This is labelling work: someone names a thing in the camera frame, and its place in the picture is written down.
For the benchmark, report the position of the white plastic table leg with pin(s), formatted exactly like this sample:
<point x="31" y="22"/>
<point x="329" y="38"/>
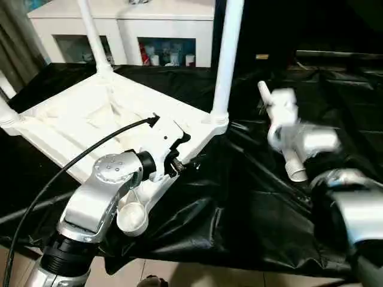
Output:
<point x="227" y="60"/>
<point x="93" y="36"/>
<point x="6" y="113"/>
<point x="296" y="167"/>

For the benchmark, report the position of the white cabinet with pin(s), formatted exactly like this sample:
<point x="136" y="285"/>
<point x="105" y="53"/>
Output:
<point x="119" y="27"/>

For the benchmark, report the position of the black mat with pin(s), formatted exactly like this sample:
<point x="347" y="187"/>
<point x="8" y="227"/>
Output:
<point x="269" y="215"/>

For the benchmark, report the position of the grey curtain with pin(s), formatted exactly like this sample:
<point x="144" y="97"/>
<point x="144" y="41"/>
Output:
<point x="18" y="42"/>

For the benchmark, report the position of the white plastic table top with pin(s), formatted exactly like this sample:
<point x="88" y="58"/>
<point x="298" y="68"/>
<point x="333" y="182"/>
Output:
<point x="90" y="113"/>

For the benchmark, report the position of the red bottle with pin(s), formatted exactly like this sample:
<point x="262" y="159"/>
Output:
<point x="143" y="57"/>

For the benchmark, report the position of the silver metal rail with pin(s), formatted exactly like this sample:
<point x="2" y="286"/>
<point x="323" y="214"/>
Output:
<point x="341" y="55"/>

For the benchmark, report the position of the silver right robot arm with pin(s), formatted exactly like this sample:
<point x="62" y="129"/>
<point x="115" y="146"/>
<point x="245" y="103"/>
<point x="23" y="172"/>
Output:
<point x="311" y="140"/>

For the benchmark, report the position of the white bottle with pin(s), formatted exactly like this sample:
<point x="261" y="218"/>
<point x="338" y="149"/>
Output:
<point x="190" y="60"/>

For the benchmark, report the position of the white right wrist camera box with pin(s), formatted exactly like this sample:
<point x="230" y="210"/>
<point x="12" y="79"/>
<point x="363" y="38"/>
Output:
<point x="281" y="104"/>

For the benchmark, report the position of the gold label plate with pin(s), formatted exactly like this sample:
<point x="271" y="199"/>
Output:
<point x="262" y="57"/>

